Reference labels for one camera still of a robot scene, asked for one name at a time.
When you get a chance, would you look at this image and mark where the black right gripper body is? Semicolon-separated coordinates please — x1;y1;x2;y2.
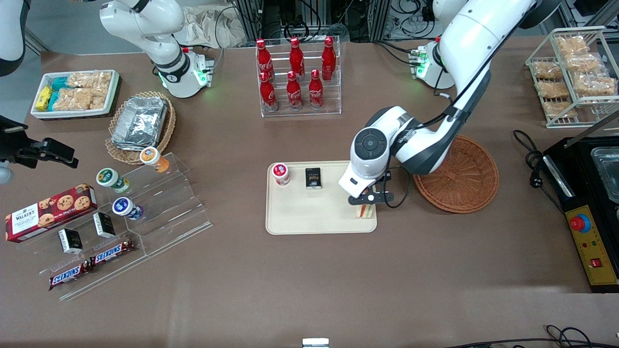
0;116;30;166

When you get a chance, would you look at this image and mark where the cream plastic tray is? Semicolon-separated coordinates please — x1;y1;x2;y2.
265;159;378;236

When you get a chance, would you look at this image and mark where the light wicker basket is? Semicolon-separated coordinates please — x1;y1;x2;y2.
104;90;177;166

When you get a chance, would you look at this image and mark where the white rectangular snack tray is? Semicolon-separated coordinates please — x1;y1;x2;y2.
29;69;121;120

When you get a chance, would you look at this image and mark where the brown wicker basket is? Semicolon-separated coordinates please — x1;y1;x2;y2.
413;135;500;215

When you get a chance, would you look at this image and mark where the small black box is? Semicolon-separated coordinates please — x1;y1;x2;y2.
92;211;117;239
305;167;324;190
58;228;84;256

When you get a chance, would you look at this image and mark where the yellow snack box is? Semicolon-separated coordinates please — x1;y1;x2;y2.
34;86;53;112

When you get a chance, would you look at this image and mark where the green lid yogurt cup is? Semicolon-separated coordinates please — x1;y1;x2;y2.
95;167;131;194

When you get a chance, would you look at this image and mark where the red Walkers cookie box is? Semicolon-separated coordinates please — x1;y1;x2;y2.
4;183;99;244

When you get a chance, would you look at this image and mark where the clear rice cracker packet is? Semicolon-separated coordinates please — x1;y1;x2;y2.
53;87;108;112
65;71;113;91

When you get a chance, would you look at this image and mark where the red lid yogurt cup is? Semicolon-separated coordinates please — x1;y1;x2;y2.
271;162;291;187

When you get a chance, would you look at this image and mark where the blue lid yogurt cup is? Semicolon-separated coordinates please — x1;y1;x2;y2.
112;197;145;221

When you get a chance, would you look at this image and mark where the silver foil container stack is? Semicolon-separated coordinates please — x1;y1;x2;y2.
111;95;169;151

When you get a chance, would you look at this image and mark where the clear acrylic bottle rack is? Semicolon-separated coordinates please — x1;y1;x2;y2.
255;35;342;118

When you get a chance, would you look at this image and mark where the orange lid yogurt cup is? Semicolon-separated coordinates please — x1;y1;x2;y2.
139;146;171;174

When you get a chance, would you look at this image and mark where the red cola bottle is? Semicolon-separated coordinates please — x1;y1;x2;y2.
289;36;306;78
321;36;337;82
308;69;325;110
259;71;279;112
255;38;273;74
286;71;304;111

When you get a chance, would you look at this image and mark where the grey aluminium profile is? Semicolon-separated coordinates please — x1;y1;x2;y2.
24;28;52;55

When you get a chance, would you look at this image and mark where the Snickers chocolate bar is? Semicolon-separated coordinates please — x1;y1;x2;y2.
89;238;136;268
48;263;93;291

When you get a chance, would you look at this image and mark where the clear acrylic step display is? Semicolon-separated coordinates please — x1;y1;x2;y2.
16;152;213;302

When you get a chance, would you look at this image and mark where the bagged cracker packet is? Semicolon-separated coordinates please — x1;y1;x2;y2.
573;73;618;97
535;79;571;100
531;61;564;81
563;53;603;73
555;36;591;57
542;100;579;119

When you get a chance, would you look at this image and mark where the beige cloth bag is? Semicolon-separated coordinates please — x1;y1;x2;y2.
173;4;248;49

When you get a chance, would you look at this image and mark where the yellow emergency stop box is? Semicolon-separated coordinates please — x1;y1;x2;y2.
565;204;619;287

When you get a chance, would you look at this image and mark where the grey metal bar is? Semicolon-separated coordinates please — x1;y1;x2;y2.
563;110;619;148

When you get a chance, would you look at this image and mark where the clear glass container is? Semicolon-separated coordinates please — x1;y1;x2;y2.
590;146;619;204

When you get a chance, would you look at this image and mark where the black power cable with plug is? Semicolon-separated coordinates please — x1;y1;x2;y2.
512;129;564;214

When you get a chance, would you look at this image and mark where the black aluminium frame rack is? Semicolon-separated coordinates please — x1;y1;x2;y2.
234;0;393;42

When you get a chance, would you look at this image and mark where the white wire rack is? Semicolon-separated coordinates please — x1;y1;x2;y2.
525;25;619;129

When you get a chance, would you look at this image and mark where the black cable on table edge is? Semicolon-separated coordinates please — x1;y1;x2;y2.
444;324;619;348

